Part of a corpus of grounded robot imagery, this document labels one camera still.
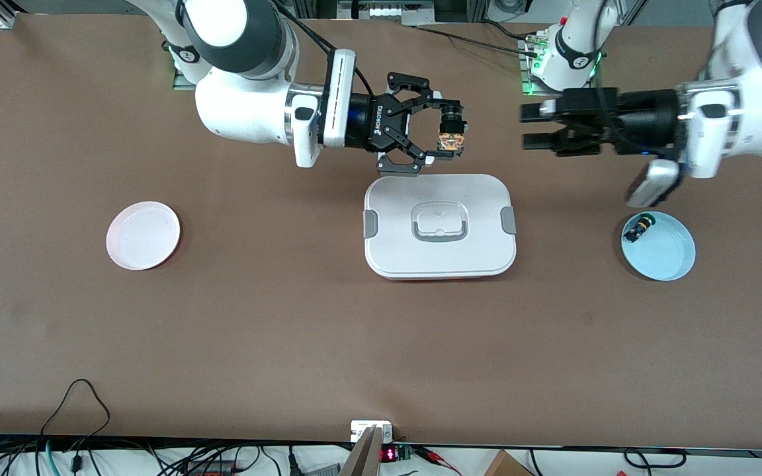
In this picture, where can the pink round plate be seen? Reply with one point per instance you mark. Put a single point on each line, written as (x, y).
(143, 236)

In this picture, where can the brown cardboard box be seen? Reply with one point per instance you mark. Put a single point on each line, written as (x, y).
(503, 466)

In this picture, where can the red digit display module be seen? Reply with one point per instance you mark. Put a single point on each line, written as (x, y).
(389, 454)

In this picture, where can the small white device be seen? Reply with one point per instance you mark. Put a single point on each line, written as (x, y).
(361, 430)

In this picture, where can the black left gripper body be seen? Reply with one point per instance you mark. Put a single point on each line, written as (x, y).
(642, 117)

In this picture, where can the white lunch box grey clips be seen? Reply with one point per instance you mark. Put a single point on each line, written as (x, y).
(394, 251)

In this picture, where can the light blue round plate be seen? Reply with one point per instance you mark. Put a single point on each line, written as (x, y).
(669, 254)

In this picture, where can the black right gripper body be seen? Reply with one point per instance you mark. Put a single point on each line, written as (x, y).
(373, 123)

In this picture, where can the grey aluminium bar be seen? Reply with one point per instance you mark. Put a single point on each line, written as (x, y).
(364, 456)

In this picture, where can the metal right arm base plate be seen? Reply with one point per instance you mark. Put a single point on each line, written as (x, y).
(182, 80)

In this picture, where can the red clip leads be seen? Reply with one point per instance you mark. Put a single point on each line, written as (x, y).
(434, 455)

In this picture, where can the white power strip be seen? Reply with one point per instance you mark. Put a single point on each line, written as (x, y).
(387, 11)

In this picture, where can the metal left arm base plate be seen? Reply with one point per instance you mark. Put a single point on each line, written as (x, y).
(530, 86)

